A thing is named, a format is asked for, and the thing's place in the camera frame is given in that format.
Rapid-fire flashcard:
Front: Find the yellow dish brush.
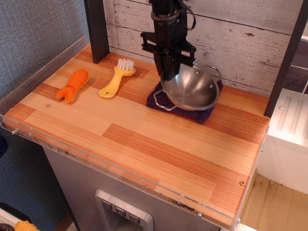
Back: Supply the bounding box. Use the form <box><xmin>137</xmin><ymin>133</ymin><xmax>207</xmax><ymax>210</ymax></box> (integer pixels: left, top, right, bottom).
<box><xmin>98</xmin><ymin>59</ymin><xmax>136</xmax><ymax>98</ymax></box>

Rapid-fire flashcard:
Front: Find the clear acrylic edge guard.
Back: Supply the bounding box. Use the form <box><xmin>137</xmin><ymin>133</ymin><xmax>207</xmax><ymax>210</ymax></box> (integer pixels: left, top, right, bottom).
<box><xmin>3</xmin><ymin>111</ymin><xmax>269</xmax><ymax>230</ymax></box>

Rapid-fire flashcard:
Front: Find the stainless steel two-handled pot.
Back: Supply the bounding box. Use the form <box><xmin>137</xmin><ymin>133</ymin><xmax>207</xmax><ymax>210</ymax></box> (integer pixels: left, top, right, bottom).
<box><xmin>154</xmin><ymin>64</ymin><xmax>222</xmax><ymax>112</ymax></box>

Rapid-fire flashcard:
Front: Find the dark vertical post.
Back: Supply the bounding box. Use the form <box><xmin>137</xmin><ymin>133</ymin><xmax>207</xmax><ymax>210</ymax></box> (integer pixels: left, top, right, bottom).
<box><xmin>84</xmin><ymin>0</ymin><xmax>110</xmax><ymax>64</ymax></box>
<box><xmin>264</xmin><ymin>0</ymin><xmax>308</xmax><ymax>117</ymax></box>

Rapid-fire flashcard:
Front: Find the silver dispenser button panel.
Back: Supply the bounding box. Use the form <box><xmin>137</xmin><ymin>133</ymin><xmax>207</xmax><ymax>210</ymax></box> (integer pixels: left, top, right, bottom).
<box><xmin>95</xmin><ymin>189</ymin><xmax>154</xmax><ymax>231</ymax></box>

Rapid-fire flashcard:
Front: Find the dark left vertical post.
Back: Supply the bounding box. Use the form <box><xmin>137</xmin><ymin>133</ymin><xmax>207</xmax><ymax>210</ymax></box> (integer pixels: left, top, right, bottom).
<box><xmin>84</xmin><ymin>0</ymin><xmax>110</xmax><ymax>64</ymax></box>

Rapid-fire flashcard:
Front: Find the orange plush fish toy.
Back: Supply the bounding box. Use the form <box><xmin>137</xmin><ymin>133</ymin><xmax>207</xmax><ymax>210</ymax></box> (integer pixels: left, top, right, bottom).
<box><xmin>55</xmin><ymin>69</ymin><xmax>89</xmax><ymax>103</ymax></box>

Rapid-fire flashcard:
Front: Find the dark right vertical post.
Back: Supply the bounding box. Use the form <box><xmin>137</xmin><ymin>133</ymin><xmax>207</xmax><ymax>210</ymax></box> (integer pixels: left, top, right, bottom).
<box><xmin>264</xmin><ymin>0</ymin><xmax>308</xmax><ymax>117</ymax></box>

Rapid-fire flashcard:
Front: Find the yellow object bottom left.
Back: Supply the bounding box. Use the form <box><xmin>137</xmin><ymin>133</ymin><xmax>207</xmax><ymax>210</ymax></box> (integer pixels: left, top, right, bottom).
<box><xmin>14</xmin><ymin>221</ymin><xmax>38</xmax><ymax>231</ymax></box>

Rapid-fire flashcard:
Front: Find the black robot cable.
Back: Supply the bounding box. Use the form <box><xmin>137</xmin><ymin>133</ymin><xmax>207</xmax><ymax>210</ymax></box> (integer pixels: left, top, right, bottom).
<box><xmin>180</xmin><ymin>1</ymin><xmax>197</xmax><ymax>31</ymax></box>

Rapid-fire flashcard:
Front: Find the white ribbed sink unit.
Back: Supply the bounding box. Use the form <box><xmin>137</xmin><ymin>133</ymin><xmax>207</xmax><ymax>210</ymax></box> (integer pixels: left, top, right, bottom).
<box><xmin>257</xmin><ymin>89</ymin><xmax>308</xmax><ymax>193</ymax></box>

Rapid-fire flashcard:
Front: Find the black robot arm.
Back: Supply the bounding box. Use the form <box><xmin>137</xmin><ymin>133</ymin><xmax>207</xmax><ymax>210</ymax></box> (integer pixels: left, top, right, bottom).
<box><xmin>141</xmin><ymin>0</ymin><xmax>196</xmax><ymax>81</ymax></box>

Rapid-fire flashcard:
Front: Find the purple folded cloth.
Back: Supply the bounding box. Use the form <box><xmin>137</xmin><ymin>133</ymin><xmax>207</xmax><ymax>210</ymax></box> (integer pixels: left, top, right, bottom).
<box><xmin>146</xmin><ymin>82</ymin><xmax>214</xmax><ymax>124</ymax></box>

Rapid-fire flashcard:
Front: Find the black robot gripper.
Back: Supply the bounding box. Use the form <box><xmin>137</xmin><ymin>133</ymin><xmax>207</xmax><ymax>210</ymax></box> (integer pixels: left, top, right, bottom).
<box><xmin>141</xmin><ymin>12</ymin><xmax>197</xmax><ymax>81</ymax></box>

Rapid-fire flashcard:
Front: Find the grey toy fridge cabinet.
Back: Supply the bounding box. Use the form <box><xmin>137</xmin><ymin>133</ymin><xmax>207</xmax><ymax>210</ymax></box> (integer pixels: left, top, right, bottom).
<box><xmin>43</xmin><ymin>148</ymin><xmax>220</xmax><ymax>231</ymax></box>

